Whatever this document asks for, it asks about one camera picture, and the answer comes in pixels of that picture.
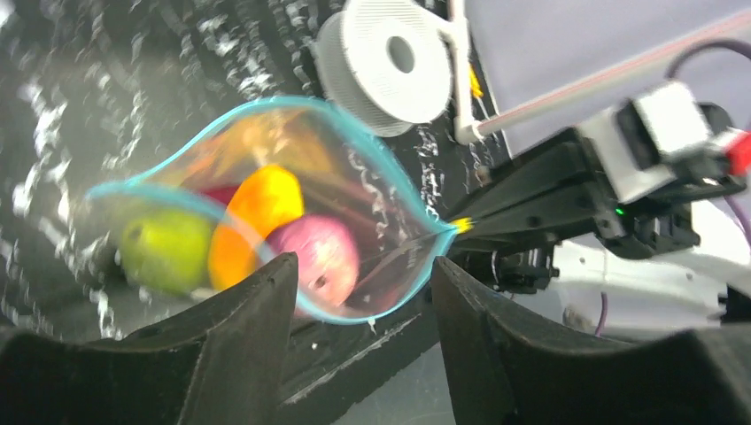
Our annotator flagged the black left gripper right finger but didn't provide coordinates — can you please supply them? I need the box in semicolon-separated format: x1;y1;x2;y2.
430;257;750;424

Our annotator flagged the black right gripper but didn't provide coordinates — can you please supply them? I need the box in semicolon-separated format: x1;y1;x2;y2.
449;128;701;294

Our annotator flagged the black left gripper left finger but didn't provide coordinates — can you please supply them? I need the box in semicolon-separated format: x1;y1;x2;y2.
1;253;298;424

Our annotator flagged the green pear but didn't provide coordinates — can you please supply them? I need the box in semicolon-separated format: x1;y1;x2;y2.
117;208;214;295

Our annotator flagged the pink peach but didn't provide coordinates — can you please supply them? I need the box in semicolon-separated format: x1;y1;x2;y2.
266;214;360;307

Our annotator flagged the yellow orange mango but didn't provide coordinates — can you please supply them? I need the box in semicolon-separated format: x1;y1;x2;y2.
207;165;305;290

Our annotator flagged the red apple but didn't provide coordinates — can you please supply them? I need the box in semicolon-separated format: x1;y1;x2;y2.
199;185;239;205

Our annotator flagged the clear zip top bag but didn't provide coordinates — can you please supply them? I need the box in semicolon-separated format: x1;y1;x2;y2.
86;97;472;325

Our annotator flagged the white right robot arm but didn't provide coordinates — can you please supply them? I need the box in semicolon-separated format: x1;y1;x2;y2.
448;127;750;317

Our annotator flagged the white perforated spool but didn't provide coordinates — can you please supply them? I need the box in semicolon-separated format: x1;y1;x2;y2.
314;0;452;137

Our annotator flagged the white pvc pipe frame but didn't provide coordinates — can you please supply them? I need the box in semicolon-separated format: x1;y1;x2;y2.
466;1;750;111

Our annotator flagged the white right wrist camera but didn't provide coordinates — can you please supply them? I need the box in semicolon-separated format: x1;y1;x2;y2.
577;81;748;204

